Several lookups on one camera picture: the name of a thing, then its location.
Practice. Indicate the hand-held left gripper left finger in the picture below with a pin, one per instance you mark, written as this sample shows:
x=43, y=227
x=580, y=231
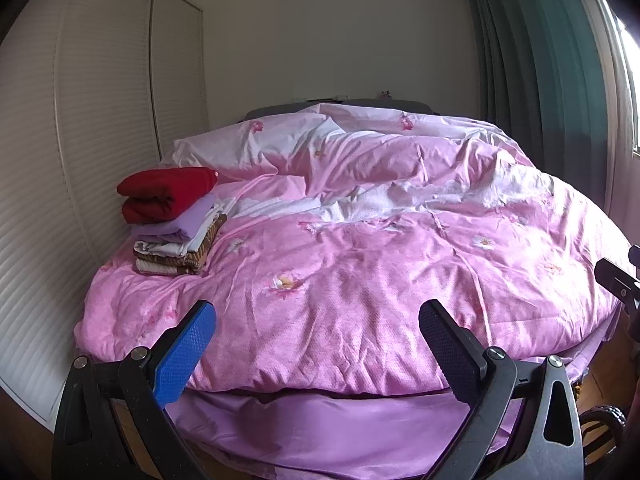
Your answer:
x=185, y=355

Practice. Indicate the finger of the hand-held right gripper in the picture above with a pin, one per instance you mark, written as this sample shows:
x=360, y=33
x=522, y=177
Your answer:
x=620, y=285
x=635, y=252

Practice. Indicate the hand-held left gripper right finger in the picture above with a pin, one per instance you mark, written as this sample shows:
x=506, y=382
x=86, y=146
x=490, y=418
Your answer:
x=450, y=355

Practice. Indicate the red cartoon mouse sweater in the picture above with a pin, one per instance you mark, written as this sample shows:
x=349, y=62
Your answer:
x=160, y=195

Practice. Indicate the folded cream knit garment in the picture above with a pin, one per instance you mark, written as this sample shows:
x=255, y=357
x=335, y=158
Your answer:
x=152, y=266

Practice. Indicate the folded brown striped garment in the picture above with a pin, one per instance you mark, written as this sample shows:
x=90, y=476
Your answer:
x=200, y=255

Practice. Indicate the folded white patterned garment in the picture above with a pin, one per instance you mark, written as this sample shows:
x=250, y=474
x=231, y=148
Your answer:
x=165, y=248

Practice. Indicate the pink floral duvet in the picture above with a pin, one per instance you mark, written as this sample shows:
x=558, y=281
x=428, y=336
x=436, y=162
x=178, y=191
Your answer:
x=350, y=310

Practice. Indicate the folded purple garment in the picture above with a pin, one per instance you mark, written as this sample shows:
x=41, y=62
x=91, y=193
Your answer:
x=185, y=225

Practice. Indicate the black ribbed wheel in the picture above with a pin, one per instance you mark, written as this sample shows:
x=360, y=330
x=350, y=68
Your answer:
x=606, y=421

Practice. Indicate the purple bed sheet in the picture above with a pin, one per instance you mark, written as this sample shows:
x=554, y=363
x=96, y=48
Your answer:
x=320, y=435

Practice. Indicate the window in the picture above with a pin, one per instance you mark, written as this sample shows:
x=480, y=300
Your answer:
x=631, y=85

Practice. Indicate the pale pink floral pillow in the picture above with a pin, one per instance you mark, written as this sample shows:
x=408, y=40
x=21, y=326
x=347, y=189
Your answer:
x=225, y=145

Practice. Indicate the green curtain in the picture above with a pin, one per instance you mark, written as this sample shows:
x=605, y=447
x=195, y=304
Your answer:
x=540, y=60

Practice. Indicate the dark grey headboard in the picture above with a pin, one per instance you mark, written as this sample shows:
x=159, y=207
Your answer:
x=415, y=105

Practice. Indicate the white slatted wardrobe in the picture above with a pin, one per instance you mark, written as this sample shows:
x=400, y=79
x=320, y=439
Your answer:
x=100, y=110

